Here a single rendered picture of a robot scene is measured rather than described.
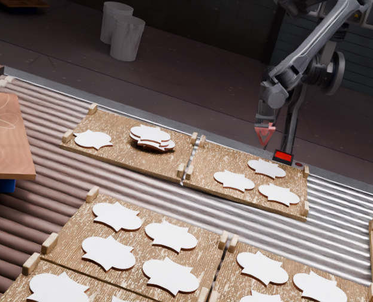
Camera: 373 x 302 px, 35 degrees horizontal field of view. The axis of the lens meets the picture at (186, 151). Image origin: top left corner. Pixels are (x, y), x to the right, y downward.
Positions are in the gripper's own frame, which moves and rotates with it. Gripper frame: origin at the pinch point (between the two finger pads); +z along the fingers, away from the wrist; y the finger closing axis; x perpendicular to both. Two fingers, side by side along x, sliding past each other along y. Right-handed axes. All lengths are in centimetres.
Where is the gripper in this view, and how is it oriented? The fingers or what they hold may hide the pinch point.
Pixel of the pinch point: (263, 138)
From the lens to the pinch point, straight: 206.7
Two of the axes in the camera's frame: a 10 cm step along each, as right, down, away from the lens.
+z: -0.4, 9.1, 4.0
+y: -1.5, 3.9, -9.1
